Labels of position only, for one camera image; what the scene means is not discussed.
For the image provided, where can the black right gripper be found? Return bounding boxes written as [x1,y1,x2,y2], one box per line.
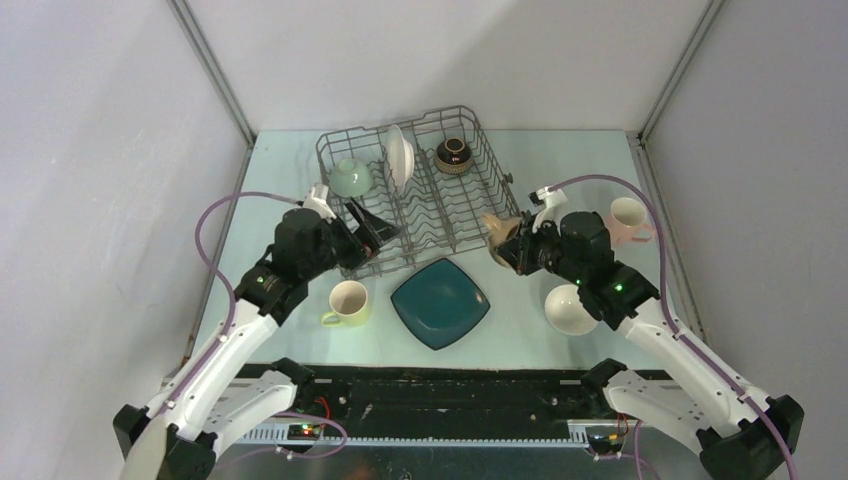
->
[495,213,586,286]

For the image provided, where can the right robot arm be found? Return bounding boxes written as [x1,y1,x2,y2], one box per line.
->
[486,211,804,479]

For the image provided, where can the grey wire dish rack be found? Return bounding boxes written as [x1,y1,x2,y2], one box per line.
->
[316,105,519,280]

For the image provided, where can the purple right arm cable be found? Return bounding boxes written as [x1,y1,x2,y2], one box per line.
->
[549,174,802,480]

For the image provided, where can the teal square plate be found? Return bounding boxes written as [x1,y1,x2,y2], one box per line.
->
[390,258,491,351]

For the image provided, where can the circuit board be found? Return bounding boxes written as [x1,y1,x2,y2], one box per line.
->
[587,431,628,456]
[286,423,324,442]

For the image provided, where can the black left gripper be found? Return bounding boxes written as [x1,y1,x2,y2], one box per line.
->
[300,197,403,281]

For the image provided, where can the white ceramic bowl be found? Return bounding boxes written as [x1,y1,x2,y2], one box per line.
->
[544,284,598,336]

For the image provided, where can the right circuit board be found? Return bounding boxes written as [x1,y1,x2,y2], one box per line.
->
[587,431,628,456]

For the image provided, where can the brown speckled bowl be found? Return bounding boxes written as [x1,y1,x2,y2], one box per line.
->
[434,137,473,175]

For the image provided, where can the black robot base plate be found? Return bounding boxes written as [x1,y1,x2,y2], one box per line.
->
[237,359,626,437]

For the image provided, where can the tan ceramic mug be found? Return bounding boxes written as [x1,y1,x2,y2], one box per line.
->
[481,213,522,268]

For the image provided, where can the pink mug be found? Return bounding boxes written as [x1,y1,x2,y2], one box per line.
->
[604,197,656,246]

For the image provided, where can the left circuit board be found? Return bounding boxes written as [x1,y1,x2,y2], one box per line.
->
[286,423,324,442]

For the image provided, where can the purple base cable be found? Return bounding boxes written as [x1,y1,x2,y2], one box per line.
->
[218,409,349,465]

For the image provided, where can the green ceramic bowl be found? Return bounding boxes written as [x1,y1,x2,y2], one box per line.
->
[329,158,373,198]

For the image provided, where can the white ruffled plate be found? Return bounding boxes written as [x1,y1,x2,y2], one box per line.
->
[384,125,415,197]

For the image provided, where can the yellow-green mug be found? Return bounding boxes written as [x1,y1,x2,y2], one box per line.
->
[320,280,372,327]

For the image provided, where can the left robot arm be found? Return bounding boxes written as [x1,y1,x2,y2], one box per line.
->
[113,200,400,479]

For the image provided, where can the grey slotted cable duct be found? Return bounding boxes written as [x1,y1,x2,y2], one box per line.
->
[235,422,588,448]

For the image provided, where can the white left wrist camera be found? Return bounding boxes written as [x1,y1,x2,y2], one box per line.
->
[302,182,337,222]

